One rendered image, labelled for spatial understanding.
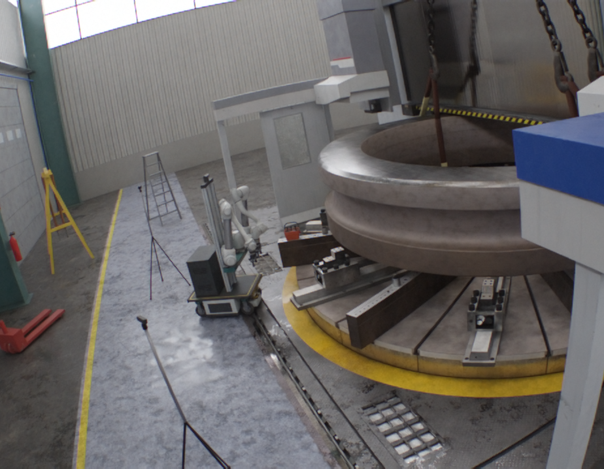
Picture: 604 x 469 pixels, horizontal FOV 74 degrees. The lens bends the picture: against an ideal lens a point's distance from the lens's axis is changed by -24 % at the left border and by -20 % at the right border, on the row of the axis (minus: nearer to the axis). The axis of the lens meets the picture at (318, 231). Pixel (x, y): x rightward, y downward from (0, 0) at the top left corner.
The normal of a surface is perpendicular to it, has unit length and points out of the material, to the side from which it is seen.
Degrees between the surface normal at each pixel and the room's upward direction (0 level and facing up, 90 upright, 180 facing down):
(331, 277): 90
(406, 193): 90
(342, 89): 90
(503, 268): 90
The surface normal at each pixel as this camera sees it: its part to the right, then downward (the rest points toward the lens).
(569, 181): -0.92, 0.27
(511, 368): -0.32, 0.36
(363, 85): 0.34, 0.25
